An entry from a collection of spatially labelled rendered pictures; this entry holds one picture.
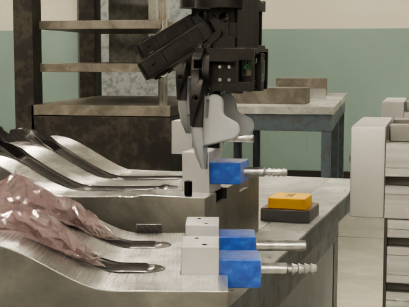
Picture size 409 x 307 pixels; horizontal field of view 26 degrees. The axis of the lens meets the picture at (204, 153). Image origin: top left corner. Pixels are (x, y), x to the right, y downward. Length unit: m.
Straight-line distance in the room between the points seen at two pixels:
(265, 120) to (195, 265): 3.93
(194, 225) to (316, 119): 3.81
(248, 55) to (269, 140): 6.56
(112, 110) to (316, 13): 2.90
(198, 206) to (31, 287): 0.33
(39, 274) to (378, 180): 0.33
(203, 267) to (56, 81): 7.25
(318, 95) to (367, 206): 4.71
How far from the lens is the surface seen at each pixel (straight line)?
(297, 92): 4.97
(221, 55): 1.09
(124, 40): 6.48
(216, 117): 1.09
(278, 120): 4.75
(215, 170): 1.12
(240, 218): 1.23
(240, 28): 1.10
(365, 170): 0.87
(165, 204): 1.09
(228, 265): 0.85
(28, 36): 5.29
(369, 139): 0.87
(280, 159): 7.64
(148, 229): 1.04
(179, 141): 1.43
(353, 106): 7.56
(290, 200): 1.41
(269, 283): 1.13
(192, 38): 1.12
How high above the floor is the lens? 1.06
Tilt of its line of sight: 6 degrees down
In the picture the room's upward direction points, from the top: straight up
